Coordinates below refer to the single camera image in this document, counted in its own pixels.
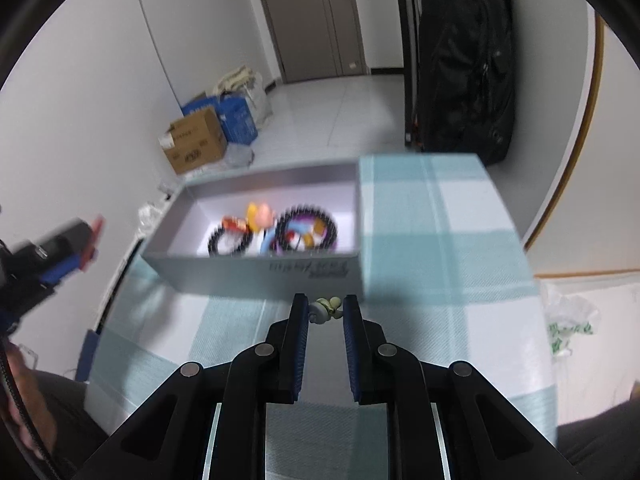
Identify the person's left leg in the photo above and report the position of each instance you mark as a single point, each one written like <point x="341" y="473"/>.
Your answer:
<point x="75" y="425"/>

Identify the black tripod stand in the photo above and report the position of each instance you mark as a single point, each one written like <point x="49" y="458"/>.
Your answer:
<point x="407" y="50"/>

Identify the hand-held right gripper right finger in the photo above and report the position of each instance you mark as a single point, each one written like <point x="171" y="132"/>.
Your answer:
<point x="350" y="345"/>

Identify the person's right leg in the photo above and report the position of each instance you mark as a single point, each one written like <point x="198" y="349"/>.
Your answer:
<point x="605" y="445"/>

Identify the person's left forearm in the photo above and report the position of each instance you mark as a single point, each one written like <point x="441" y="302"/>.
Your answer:
<point x="30" y="400"/>

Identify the pink pig toy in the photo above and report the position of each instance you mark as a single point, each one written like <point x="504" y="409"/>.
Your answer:
<point x="261" y="216"/>

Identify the blue cardboard carton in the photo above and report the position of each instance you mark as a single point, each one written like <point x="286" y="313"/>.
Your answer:
<point x="235" y="117"/>

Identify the person's leg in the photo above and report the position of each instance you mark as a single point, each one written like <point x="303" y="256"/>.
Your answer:
<point x="605" y="445"/>
<point x="75" y="425"/>

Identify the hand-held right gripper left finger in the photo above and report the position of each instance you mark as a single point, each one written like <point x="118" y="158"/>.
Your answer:
<point x="298" y="340"/>

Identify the large grey plastic mailer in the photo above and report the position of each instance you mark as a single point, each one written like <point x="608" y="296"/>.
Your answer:
<point x="239" y="155"/>

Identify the black backpack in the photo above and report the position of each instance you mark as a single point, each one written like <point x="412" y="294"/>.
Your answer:
<point x="465" y="60"/>

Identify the clear plastic bag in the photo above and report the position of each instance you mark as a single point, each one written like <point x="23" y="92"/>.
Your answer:
<point x="152" y="210"/>

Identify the small red charm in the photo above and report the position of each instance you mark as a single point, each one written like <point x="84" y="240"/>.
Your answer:
<point x="234" y="223"/>

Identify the small orange charm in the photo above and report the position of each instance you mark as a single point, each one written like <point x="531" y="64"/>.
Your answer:
<point x="310" y="240"/>

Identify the grey door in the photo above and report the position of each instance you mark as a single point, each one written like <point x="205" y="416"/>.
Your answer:
<point x="312" y="15"/>

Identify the white green-print plastic bag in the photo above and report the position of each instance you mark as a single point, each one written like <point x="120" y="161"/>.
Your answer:
<point x="570" y="325"/>

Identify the blue carabiner clip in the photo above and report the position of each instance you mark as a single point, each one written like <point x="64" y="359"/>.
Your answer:
<point x="267" y="242"/>

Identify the grey cardboard box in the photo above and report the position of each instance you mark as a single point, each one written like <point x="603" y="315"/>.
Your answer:
<point x="260" y="270"/>

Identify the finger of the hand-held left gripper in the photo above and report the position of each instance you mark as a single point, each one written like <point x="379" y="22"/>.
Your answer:
<point x="65" y="237"/>
<point x="60" y="271"/>

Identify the brown cardboard carton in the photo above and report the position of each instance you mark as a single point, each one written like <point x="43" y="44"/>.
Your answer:
<point x="195" y="142"/>

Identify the teal checked tablecloth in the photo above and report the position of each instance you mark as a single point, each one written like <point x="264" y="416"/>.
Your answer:
<point x="475" y="260"/>

